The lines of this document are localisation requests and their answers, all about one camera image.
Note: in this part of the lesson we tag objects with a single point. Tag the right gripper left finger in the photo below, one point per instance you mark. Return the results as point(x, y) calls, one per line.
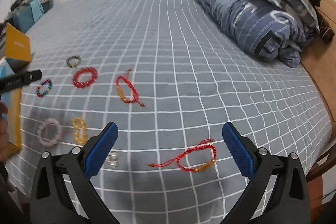
point(50, 201)

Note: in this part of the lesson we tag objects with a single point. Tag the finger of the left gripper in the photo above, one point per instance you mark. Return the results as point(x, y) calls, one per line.
point(20, 80)

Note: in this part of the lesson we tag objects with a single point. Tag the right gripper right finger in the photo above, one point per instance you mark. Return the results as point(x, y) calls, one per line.
point(289, 200)

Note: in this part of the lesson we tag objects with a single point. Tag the white pearl earrings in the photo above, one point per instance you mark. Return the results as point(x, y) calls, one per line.
point(112, 159)

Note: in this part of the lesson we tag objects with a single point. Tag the red cord bracelet gold tube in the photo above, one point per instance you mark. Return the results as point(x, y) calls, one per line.
point(195, 159)

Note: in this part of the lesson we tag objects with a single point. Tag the red cord bracelet gold bar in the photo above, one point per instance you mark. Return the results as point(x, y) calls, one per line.
point(134, 96)

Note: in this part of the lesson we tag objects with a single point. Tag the person's left hand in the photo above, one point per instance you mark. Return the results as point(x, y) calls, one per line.
point(4, 136)

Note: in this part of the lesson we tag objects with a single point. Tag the white cardboard box blue yellow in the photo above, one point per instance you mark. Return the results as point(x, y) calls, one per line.
point(15, 55)

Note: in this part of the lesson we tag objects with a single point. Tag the teal suitcase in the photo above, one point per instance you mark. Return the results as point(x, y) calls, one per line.
point(23, 19)

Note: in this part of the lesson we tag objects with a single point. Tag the light blue towel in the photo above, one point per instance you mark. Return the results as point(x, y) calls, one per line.
point(36, 9)

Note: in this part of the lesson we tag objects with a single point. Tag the dark clutter pile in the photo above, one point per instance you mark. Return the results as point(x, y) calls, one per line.
point(19, 3)

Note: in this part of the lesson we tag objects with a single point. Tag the grey checked bed sheet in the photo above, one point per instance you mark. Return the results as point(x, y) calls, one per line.
point(191, 78)

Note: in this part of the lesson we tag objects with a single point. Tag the folded blue patterned duvet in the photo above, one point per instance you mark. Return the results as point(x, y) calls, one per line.
point(259, 28)

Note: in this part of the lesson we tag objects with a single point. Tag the wooden bed frame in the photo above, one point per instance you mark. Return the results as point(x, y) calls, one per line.
point(319, 61)

